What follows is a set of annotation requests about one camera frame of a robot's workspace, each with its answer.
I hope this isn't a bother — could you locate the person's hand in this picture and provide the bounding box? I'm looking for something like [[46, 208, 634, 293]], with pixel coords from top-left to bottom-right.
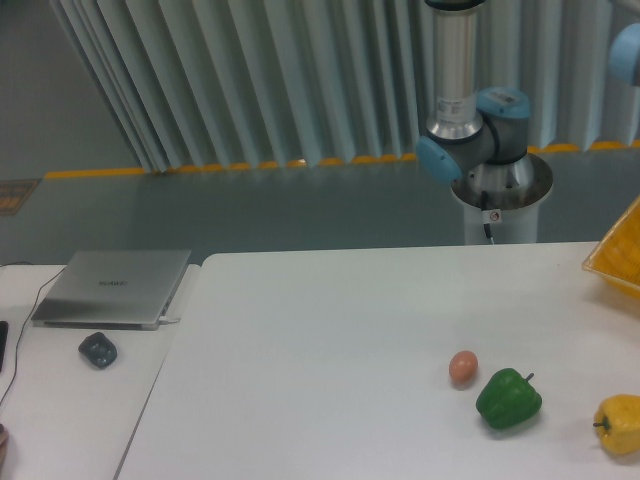
[[0, 424, 10, 469]]

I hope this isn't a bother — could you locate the silver closed laptop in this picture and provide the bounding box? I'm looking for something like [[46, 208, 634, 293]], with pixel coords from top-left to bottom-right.
[[31, 250, 191, 330]]

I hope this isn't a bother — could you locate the black laptop cable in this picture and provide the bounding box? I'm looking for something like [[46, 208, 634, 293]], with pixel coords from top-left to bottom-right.
[[0, 261, 68, 412]]

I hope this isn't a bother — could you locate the green bell pepper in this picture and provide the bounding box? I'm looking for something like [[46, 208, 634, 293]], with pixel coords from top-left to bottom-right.
[[475, 368, 543, 430]]

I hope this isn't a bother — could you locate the yellow plastic basket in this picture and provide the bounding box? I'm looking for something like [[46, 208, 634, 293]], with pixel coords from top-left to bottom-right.
[[582, 198, 639, 299]]

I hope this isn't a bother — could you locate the brown egg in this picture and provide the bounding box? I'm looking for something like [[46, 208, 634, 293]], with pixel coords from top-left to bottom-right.
[[448, 350, 479, 386]]

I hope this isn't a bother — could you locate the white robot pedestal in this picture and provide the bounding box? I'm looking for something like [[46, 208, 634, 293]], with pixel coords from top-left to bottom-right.
[[451, 154, 553, 245]]

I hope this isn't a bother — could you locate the yellow bell pepper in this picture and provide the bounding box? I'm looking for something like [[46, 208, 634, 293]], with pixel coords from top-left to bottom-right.
[[593, 394, 639, 456]]

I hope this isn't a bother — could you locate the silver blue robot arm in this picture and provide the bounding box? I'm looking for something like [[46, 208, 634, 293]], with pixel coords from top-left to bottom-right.
[[416, 1, 639, 183]]

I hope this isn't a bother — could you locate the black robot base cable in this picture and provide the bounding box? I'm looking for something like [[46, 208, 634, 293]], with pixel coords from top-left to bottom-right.
[[480, 189, 497, 246]]

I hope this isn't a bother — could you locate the black phone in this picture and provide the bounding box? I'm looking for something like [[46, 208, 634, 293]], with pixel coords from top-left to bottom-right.
[[0, 320, 9, 372]]

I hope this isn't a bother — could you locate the white folding partition screen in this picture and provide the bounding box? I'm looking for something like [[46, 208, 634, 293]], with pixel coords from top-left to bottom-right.
[[53, 1, 639, 171]]

